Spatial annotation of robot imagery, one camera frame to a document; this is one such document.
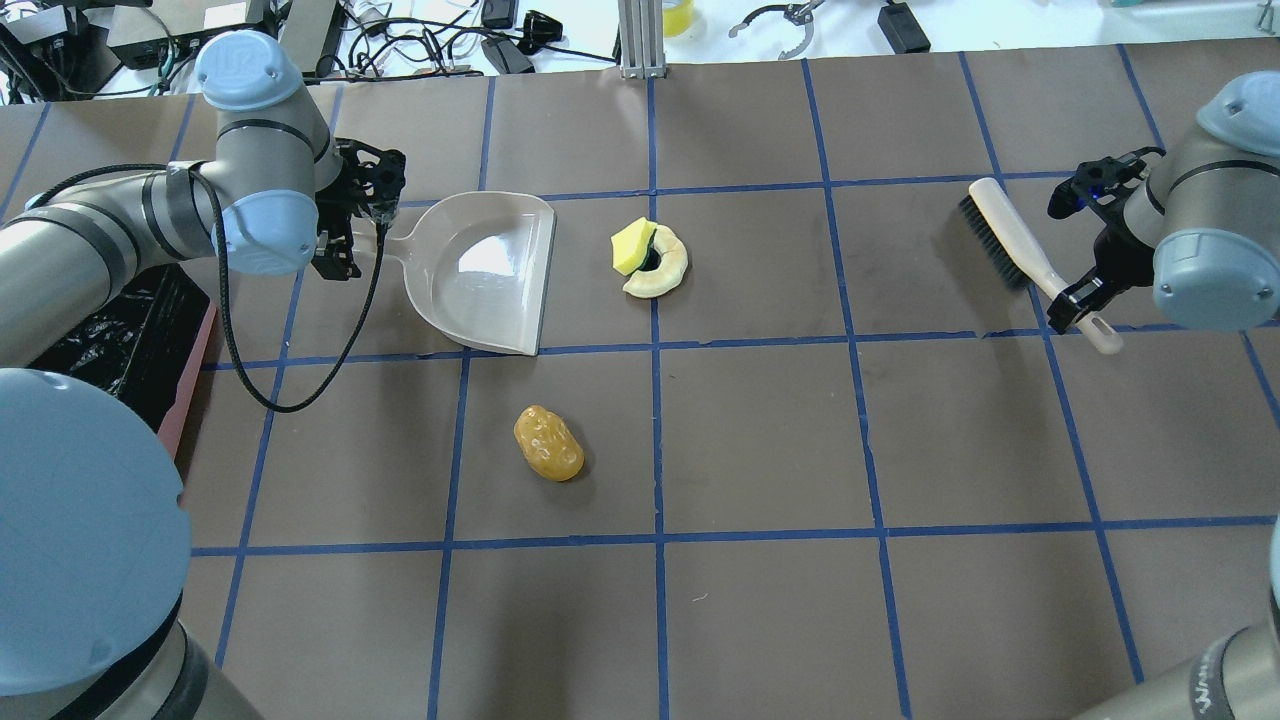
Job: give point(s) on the beige hand brush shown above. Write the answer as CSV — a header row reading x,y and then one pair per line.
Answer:
x,y
1019,260

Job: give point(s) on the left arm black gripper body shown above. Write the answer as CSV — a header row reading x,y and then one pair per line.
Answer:
x,y
337,243

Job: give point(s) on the bin with black bag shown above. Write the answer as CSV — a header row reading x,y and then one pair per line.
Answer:
x,y
145,348

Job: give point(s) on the yellow potato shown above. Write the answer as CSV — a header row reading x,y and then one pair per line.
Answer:
x,y
548,445

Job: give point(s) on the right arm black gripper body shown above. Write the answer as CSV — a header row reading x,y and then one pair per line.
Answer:
x,y
1122,255

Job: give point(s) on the aluminium frame post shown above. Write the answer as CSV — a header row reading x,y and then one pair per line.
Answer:
x,y
640,31

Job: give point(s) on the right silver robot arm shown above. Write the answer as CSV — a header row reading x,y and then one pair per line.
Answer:
x,y
1197,227

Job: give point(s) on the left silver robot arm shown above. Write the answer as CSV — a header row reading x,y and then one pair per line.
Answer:
x,y
111,280

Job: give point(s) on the beige plastic dustpan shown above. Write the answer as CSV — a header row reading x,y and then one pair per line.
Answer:
x,y
475,266

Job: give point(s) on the yellow sponge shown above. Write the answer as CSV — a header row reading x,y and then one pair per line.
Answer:
x,y
631,245

